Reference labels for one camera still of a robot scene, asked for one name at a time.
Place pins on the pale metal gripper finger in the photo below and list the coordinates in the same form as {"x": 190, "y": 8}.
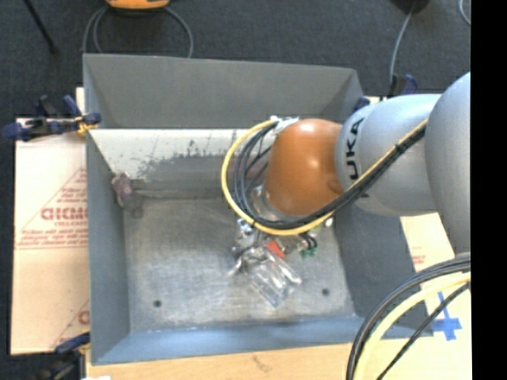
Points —
{"x": 239, "y": 267}
{"x": 240, "y": 251}

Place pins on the clear plastic bottle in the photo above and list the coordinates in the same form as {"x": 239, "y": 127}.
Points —
{"x": 275, "y": 281}

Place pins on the grey metal bin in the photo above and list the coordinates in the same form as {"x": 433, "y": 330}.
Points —
{"x": 178, "y": 251}

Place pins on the small purple toy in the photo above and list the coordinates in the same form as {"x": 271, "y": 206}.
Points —
{"x": 123, "y": 188}

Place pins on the brown cardboard board red print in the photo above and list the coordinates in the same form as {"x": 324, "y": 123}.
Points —
{"x": 47, "y": 251}

